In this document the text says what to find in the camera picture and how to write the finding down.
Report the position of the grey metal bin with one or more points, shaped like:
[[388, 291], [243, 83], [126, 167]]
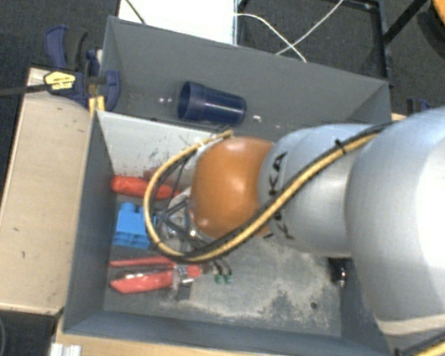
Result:
[[260, 303]]

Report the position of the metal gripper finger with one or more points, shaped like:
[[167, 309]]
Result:
[[181, 275], [184, 292]]

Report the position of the dark blue plastic cup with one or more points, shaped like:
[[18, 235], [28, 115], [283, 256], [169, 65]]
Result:
[[214, 106]]

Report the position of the pale wood board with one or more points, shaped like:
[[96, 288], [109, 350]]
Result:
[[40, 205]]

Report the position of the blue toy building block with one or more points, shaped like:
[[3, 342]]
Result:
[[130, 227]]

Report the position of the orange-red toy carrot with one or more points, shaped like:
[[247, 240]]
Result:
[[131, 186]]

